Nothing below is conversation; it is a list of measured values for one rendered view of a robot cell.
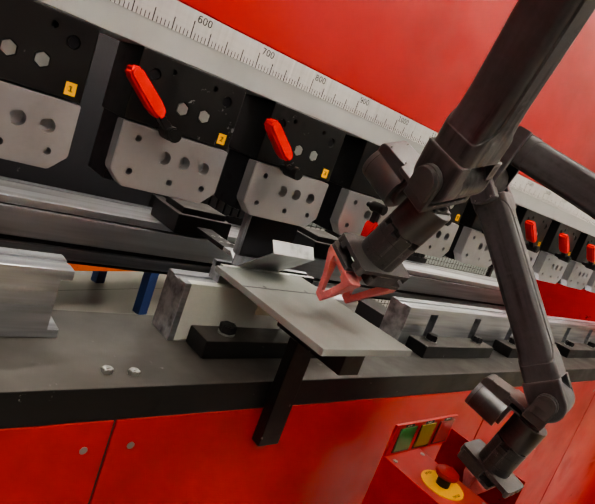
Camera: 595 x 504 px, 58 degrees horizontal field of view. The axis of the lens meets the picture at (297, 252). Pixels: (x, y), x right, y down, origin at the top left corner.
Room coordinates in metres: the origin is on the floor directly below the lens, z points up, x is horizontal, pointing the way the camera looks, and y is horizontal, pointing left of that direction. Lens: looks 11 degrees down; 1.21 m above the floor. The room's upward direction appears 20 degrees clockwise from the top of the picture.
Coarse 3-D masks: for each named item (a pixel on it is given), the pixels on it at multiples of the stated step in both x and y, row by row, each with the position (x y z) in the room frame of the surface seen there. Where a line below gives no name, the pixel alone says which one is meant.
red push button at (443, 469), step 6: (438, 468) 0.80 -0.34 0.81; (444, 468) 0.80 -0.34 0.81; (450, 468) 0.81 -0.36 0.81; (438, 474) 0.79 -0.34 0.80; (444, 474) 0.79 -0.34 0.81; (450, 474) 0.79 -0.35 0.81; (456, 474) 0.80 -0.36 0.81; (438, 480) 0.80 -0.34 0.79; (444, 480) 0.79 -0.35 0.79; (450, 480) 0.78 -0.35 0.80; (456, 480) 0.79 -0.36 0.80; (444, 486) 0.79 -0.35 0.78
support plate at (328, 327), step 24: (240, 288) 0.74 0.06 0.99; (288, 288) 0.81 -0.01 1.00; (312, 288) 0.86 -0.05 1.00; (288, 312) 0.69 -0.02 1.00; (312, 312) 0.73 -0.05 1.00; (336, 312) 0.77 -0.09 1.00; (312, 336) 0.63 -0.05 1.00; (336, 336) 0.66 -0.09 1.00; (360, 336) 0.70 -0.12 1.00; (384, 336) 0.74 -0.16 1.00
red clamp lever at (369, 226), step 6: (366, 204) 0.94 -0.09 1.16; (372, 204) 0.92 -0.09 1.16; (378, 204) 0.92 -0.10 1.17; (372, 210) 0.92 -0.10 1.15; (378, 210) 0.91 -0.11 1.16; (384, 210) 0.91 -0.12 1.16; (372, 216) 0.92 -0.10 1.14; (378, 216) 0.92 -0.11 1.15; (366, 222) 0.92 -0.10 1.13; (372, 222) 0.92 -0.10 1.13; (366, 228) 0.92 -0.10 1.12; (372, 228) 0.91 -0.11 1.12; (366, 234) 0.91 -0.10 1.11
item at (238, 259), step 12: (252, 216) 0.83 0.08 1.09; (240, 228) 0.84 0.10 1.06; (252, 228) 0.83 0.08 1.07; (264, 228) 0.85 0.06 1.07; (276, 228) 0.86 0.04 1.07; (288, 228) 0.88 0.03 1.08; (240, 240) 0.83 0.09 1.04; (252, 240) 0.84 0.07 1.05; (264, 240) 0.85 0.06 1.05; (288, 240) 0.89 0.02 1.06; (240, 252) 0.83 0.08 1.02; (252, 252) 0.84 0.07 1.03; (264, 252) 0.86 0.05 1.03
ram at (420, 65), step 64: (64, 0) 0.57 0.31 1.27; (192, 0) 0.66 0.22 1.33; (256, 0) 0.72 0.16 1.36; (320, 0) 0.78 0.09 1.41; (384, 0) 0.86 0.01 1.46; (448, 0) 0.95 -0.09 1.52; (512, 0) 1.06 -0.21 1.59; (192, 64) 0.68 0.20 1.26; (320, 64) 0.81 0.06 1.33; (384, 64) 0.89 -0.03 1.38; (448, 64) 0.99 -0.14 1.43; (576, 64) 1.27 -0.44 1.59; (384, 128) 0.93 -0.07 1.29; (576, 128) 1.36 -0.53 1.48; (512, 192) 1.25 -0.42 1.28
